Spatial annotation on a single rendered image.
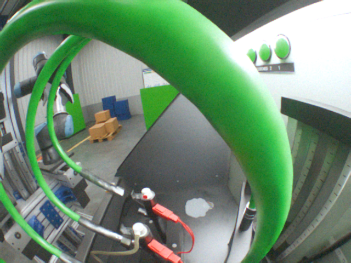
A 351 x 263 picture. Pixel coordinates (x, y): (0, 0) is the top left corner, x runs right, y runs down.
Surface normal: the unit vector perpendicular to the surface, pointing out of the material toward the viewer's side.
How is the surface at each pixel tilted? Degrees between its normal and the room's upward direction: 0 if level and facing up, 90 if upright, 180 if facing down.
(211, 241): 0
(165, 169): 90
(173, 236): 0
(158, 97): 90
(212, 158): 90
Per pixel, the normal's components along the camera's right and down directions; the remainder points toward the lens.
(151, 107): 0.03, 0.33
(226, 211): -0.12, -0.94
